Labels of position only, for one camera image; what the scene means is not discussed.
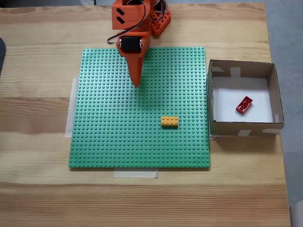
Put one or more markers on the masking tape strip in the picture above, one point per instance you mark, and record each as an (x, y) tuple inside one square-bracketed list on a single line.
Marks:
[(135, 174), (69, 113)]

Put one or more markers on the green lego baseplate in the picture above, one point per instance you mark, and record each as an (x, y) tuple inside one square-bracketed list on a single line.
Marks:
[(118, 142)]

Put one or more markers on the yellow lego block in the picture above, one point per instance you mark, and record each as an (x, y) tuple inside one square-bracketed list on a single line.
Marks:
[(169, 121)]

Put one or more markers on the brown cardboard box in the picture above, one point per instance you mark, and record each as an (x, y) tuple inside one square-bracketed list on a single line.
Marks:
[(241, 128)]

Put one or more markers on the red lego block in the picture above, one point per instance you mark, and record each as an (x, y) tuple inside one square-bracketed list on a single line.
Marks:
[(243, 106)]

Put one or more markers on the black rounded object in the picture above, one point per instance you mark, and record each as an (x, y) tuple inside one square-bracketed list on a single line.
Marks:
[(2, 54)]

